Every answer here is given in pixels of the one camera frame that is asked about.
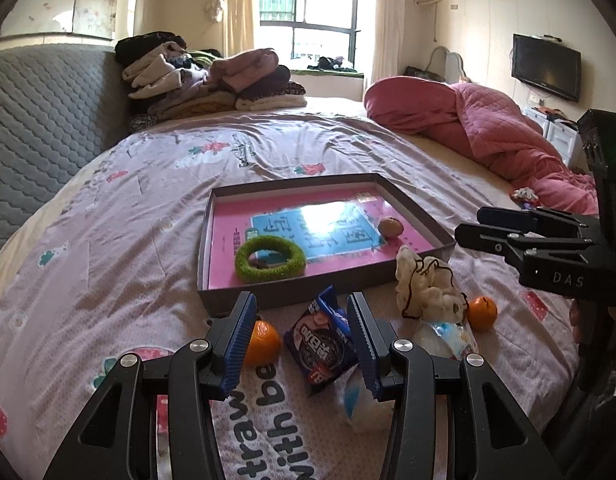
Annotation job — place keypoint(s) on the grey box lid pink inside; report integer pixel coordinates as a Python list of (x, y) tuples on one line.
[(228, 240)]

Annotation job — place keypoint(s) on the crinkly printed plastic packet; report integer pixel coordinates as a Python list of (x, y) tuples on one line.
[(524, 196)]

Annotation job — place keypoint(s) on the window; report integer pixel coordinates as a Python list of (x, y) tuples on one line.
[(318, 5)]

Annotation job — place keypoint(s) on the blue cookie packet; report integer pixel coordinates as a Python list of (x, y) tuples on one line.
[(320, 345)]

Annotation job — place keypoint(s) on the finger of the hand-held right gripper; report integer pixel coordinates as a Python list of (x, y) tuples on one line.
[(517, 220), (492, 242)]

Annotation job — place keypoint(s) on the white snack packet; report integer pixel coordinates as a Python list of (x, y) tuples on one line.
[(360, 407)]

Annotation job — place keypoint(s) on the white drawer cabinet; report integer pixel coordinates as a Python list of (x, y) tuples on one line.
[(557, 135)]

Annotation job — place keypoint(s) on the person's right hand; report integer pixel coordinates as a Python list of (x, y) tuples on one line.
[(575, 319)]

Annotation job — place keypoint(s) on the cream curtain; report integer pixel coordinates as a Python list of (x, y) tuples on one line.
[(387, 20), (240, 0)]

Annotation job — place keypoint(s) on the grey quilted headboard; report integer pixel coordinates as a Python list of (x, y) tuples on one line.
[(43, 125)]

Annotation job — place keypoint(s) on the black flat television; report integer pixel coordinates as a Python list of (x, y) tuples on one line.
[(545, 67)]

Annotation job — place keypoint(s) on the pink quilt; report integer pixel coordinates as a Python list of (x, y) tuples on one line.
[(462, 115)]

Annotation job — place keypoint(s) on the strawberry print bed sheet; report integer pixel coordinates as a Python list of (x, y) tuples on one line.
[(138, 240)]

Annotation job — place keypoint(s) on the small brown ball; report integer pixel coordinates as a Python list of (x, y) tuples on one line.
[(390, 226)]

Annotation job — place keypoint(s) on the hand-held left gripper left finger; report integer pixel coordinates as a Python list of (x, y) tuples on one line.
[(240, 345)]

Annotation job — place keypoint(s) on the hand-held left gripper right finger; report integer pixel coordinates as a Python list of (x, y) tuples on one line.
[(363, 345)]

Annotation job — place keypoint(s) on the pile of folded clothes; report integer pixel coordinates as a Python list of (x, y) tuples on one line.
[(198, 85)]

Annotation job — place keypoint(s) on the orange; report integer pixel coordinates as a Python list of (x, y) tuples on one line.
[(264, 342), (481, 313)]

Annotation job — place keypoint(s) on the dark clothes on windowsill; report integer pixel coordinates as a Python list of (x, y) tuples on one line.
[(330, 64)]

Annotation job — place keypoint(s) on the clear plastic packet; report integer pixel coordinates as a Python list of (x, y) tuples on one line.
[(437, 340)]

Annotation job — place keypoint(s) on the black bag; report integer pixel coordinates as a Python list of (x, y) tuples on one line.
[(420, 72)]

